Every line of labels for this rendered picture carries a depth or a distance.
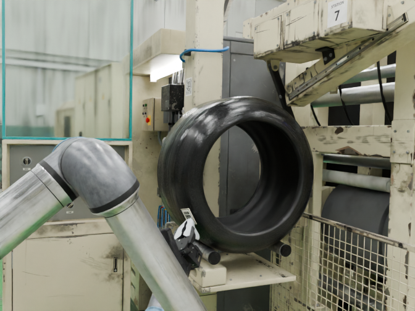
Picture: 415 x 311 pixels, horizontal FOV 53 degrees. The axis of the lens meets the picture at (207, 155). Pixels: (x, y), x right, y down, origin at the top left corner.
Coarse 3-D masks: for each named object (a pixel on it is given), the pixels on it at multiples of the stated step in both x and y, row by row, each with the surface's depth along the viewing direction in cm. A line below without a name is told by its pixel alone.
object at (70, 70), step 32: (32, 0) 177; (64, 0) 182; (96, 0) 187; (128, 0) 193; (32, 32) 178; (64, 32) 183; (96, 32) 188; (128, 32) 194; (32, 64) 179; (64, 64) 184; (96, 64) 189; (128, 64) 194; (32, 96) 179; (64, 96) 184; (96, 96) 190; (128, 96) 195; (32, 128) 180; (64, 128) 185; (96, 128) 190; (128, 128) 196
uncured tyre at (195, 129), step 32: (192, 128) 136; (224, 128) 136; (256, 128) 171; (288, 128) 146; (160, 160) 149; (192, 160) 133; (288, 160) 168; (160, 192) 151; (192, 192) 133; (256, 192) 174; (288, 192) 167; (224, 224) 168; (256, 224) 169; (288, 224) 148
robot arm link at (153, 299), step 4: (152, 296) 111; (152, 300) 110; (156, 300) 109; (148, 304) 110; (152, 304) 108; (156, 304) 107; (148, 308) 108; (152, 308) 107; (156, 308) 106; (160, 308) 106
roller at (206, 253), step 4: (196, 240) 152; (196, 244) 149; (200, 244) 147; (204, 244) 146; (200, 248) 145; (204, 248) 143; (208, 248) 142; (204, 252) 141; (208, 252) 139; (212, 252) 138; (216, 252) 138; (204, 256) 140; (208, 256) 138; (212, 256) 138; (216, 256) 138; (208, 260) 138; (212, 260) 138; (216, 260) 138; (212, 264) 138
